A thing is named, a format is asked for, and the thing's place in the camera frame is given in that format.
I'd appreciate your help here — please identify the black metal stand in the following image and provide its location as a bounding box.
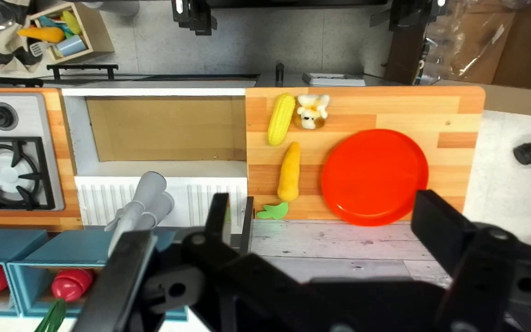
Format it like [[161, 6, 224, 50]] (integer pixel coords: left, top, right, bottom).
[[45, 61, 119, 83]]

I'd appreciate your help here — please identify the clear plastic wrap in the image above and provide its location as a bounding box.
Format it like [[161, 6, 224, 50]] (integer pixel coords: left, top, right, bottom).
[[420, 0, 519, 85]]

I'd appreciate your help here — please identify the white plush toy animal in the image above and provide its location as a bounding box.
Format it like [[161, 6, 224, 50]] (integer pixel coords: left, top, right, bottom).
[[292, 93, 331, 133]]

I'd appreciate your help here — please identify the white sink basin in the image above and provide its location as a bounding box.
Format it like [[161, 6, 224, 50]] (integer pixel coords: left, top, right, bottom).
[[60, 85, 250, 227]]

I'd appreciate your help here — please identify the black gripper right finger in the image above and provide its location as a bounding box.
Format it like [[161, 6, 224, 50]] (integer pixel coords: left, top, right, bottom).
[[410, 188, 515, 332]]

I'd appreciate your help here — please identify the grey toy faucet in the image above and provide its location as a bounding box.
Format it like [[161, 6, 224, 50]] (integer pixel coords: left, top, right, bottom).
[[102, 170, 176, 257]]

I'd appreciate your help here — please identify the grey toy stove top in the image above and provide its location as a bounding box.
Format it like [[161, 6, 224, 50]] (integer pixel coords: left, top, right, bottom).
[[0, 91, 66, 212]]

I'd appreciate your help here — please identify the light blue toy cup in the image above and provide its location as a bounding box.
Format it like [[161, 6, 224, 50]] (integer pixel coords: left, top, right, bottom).
[[54, 34, 88, 59]]

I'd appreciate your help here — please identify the yellow toy corn cob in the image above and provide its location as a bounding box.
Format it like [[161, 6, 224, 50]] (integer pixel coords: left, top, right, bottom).
[[265, 93, 298, 148]]

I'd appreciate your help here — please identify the orange toy carrot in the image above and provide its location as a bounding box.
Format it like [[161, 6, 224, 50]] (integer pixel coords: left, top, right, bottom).
[[16, 24, 66, 46]]

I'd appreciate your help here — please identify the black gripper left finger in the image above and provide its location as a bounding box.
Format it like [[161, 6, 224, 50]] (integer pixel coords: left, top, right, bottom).
[[180, 192, 316, 332]]

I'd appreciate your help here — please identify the wooden toy box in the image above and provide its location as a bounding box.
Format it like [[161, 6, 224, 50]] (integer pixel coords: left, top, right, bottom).
[[23, 2, 115, 65]]

